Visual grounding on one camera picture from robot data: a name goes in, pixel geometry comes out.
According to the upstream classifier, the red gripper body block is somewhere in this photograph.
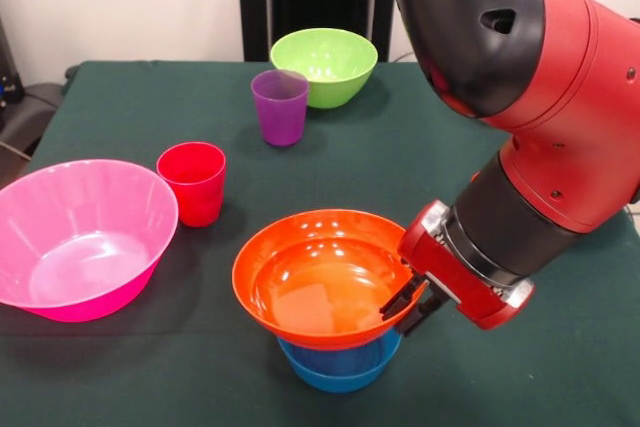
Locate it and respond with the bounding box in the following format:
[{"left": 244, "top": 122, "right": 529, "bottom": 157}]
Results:
[{"left": 397, "top": 199, "right": 536, "bottom": 332}]

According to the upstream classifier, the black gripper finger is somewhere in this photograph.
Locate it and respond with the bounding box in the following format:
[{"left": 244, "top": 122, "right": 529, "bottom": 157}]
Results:
[
  {"left": 378, "top": 274, "right": 426, "bottom": 321},
  {"left": 393, "top": 291, "right": 451, "bottom": 339}
]

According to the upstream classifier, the orange bowl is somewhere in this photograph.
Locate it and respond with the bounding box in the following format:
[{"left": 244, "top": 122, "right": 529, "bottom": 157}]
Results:
[{"left": 231, "top": 208, "right": 427, "bottom": 352}]

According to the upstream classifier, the medium blue bowl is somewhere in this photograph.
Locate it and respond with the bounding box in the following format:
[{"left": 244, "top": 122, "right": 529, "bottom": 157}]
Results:
[{"left": 276, "top": 330, "right": 403, "bottom": 395}]

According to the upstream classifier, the purple cup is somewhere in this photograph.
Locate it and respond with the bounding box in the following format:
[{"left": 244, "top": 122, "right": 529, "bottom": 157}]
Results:
[{"left": 249, "top": 69, "right": 310, "bottom": 148}]

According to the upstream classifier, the black equipment tower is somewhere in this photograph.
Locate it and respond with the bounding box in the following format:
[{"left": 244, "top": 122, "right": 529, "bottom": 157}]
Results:
[{"left": 0, "top": 16, "right": 24, "bottom": 133}]

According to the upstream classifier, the red cup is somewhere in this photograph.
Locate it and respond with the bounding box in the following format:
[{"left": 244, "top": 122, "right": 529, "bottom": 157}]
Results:
[{"left": 155, "top": 141, "right": 227, "bottom": 229}]

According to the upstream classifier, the green bowl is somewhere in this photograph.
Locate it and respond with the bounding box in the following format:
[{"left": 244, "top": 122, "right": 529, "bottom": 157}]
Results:
[{"left": 269, "top": 27, "right": 380, "bottom": 110}]

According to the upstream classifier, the dark green tablecloth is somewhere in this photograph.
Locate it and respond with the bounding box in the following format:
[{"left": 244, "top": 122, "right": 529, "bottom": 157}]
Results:
[{"left": 0, "top": 59, "right": 640, "bottom": 427}]

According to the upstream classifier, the large pink bowl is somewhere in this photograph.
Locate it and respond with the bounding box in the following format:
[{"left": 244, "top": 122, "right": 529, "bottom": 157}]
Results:
[{"left": 0, "top": 158, "right": 180, "bottom": 324}]

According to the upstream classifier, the black pedestal foot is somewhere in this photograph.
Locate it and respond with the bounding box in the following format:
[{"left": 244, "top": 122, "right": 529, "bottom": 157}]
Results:
[{"left": 0, "top": 81, "right": 66, "bottom": 158}]

